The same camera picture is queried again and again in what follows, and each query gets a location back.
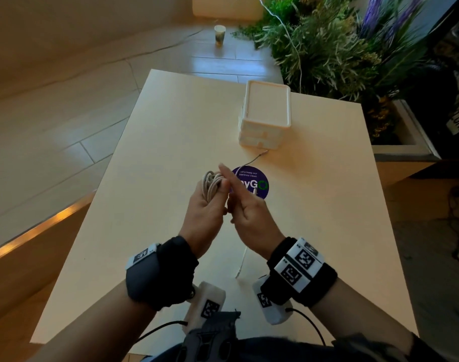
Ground person's right hand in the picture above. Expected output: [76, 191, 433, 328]
[218, 163, 287, 260]

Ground person's left hand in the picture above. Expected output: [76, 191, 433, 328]
[178, 176, 230, 259]

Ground white charging cable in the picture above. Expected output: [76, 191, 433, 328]
[200, 148, 270, 280]

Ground white plastic drawer box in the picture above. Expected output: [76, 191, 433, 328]
[238, 79, 292, 150]

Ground person's right forearm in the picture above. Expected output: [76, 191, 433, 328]
[311, 278, 415, 355]

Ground person's left forearm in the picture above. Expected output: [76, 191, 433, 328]
[25, 281, 157, 362]

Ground person's dark clothing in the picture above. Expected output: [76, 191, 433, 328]
[140, 331, 459, 362]

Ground grey wooden planter box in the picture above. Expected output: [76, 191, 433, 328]
[371, 100, 441, 189]

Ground round purple sticker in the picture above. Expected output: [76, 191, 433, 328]
[229, 165, 270, 200]

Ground black left wristband with markers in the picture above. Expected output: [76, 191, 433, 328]
[125, 235, 200, 312]

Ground black wristband with markers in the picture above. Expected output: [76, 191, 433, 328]
[125, 235, 200, 312]
[260, 237, 339, 309]

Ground black right wristband with markers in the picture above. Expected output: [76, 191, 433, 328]
[260, 237, 339, 309]

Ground green potted plants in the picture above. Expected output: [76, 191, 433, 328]
[233, 0, 445, 146]

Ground brown wooden bench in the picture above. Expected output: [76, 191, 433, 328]
[0, 190, 96, 325]

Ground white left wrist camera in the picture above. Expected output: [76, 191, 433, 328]
[182, 281, 227, 334]

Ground black right camera cable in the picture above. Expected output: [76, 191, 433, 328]
[285, 307, 327, 346]

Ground black camera cable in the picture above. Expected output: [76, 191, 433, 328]
[285, 307, 327, 346]
[133, 320, 189, 345]

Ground black left camera cable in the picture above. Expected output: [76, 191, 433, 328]
[133, 320, 189, 345]

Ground black chest harness mount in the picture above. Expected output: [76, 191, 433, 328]
[175, 311, 242, 362]

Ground thin white wire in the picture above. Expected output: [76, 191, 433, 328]
[256, 0, 302, 94]

